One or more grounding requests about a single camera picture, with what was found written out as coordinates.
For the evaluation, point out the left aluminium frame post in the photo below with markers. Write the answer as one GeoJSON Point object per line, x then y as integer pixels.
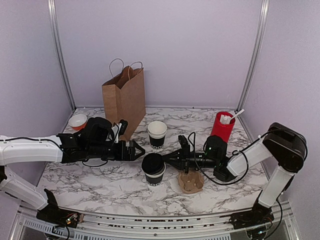
{"type": "Point", "coordinates": [59, 52]}

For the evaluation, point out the sugar packets in container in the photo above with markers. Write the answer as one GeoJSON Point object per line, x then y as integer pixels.
{"type": "Point", "coordinates": [225, 119]}

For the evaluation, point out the aluminium frame post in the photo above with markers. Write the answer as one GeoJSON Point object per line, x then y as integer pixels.
{"type": "Point", "coordinates": [59, 52]}
{"type": "Point", "coordinates": [262, 21]}

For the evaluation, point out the right aluminium frame post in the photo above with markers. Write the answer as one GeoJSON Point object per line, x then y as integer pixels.
{"type": "Point", "coordinates": [262, 21]}

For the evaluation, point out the brown paper bag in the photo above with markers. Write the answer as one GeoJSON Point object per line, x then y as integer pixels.
{"type": "Point", "coordinates": [124, 99]}

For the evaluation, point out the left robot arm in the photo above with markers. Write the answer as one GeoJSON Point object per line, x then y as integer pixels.
{"type": "Point", "coordinates": [99, 139]}

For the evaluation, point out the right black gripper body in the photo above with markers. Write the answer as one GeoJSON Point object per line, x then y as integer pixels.
{"type": "Point", "coordinates": [191, 160]}

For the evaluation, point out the red cylindrical container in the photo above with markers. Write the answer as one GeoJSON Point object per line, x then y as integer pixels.
{"type": "Point", "coordinates": [222, 130]}

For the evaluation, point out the black paper coffee cup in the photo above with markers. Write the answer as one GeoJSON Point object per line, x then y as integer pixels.
{"type": "Point", "coordinates": [155, 179]}

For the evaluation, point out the stack of paper cups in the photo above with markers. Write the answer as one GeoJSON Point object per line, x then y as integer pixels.
{"type": "Point", "coordinates": [157, 132]}

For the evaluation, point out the orange white bowl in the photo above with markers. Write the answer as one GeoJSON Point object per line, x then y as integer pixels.
{"type": "Point", "coordinates": [78, 122]}

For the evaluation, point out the cardboard cup carrier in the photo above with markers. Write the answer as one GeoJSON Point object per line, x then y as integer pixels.
{"type": "Point", "coordinates": [191, 182]}

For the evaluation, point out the black plastic cup lid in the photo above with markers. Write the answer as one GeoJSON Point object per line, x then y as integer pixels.
{"type": "Point", "coordinates": [153, 163]}

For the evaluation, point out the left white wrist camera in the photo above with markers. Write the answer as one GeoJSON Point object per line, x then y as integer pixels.
{"type": "Point", "coordinates": [118, 129]}

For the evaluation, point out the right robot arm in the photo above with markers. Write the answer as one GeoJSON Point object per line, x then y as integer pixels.
{"type": "Point", "coordinates": [285, 145]}

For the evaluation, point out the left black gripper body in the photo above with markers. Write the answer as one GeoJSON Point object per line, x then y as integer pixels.
{"type": "Point", "coordinates": [117, 155]}

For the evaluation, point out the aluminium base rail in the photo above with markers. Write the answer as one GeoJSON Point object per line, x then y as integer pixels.
{"type": "Point", "coordinates": [99, 226]}

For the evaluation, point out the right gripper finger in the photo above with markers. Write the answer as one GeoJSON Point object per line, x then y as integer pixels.
{"type": "Point", "coordinates": [175, 156]}
{"type": "Point", "coordinates": [177, 164]}

